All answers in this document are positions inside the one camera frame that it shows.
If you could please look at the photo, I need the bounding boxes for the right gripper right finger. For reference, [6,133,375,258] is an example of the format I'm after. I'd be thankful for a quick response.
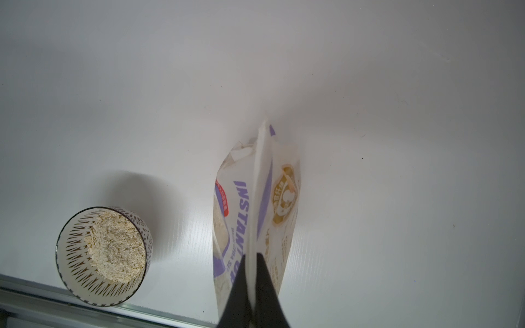
[255,254,291,328]

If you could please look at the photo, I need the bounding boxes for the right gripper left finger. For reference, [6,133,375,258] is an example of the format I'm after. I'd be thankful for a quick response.
[216,256,252,328]

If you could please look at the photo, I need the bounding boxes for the white oats bag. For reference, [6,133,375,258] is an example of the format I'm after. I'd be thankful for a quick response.
[213,122,302,314]

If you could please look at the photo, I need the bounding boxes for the patterned white breakfast bowl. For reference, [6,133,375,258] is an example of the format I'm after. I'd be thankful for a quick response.
[56,206,153,307]

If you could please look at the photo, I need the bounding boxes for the oats in bowl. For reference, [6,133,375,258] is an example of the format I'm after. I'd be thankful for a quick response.
[84,210,146,284]

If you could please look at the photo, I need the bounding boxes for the aluminium mounting rail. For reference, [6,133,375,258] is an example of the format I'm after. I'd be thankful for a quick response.
[1,275,215,327]

